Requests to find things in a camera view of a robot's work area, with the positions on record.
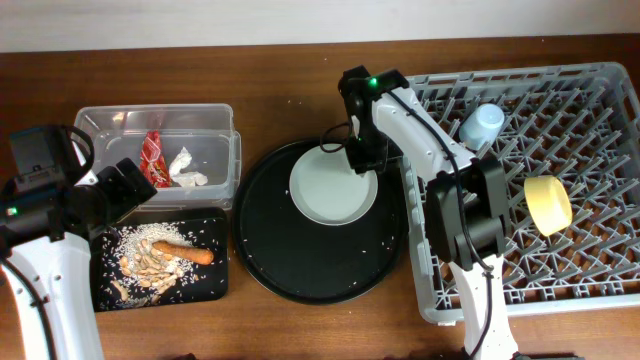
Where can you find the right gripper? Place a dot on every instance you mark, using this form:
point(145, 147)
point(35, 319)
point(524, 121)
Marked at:
point(365, 161)

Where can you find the black rectangular tray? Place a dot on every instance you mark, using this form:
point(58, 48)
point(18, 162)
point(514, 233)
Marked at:
point(208, 226)

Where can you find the red snack wrapper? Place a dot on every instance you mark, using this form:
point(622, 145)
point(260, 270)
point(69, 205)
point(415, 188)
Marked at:
point(152, 162)

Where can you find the yellow bowl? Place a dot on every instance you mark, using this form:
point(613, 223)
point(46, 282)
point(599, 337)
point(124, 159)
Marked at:
point(548, 203)

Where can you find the pale grey plate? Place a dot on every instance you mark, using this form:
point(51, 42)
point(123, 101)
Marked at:
point(325, 188)

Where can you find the blue cup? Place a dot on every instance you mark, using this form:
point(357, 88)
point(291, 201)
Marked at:
point(482, 126)

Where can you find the grey dishwasher rack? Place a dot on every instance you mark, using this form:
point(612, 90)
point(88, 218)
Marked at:
point(579, 123)

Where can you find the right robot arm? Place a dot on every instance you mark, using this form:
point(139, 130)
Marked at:
point(468, 215)

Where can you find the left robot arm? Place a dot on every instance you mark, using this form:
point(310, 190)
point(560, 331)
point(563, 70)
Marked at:
point(46, 237)

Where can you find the orange carrot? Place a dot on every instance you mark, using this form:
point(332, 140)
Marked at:
point(196, 255)

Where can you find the round black tray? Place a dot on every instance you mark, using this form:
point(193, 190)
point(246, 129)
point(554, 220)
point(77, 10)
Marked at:
point(306, 262)

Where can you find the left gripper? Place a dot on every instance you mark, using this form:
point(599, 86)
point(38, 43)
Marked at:
point(128, 198)

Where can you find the nut and rice scraps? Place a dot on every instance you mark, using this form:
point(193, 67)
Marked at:
point(136, 273)

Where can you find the white tissue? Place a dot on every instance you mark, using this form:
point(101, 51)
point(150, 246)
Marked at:
point(179, 174)

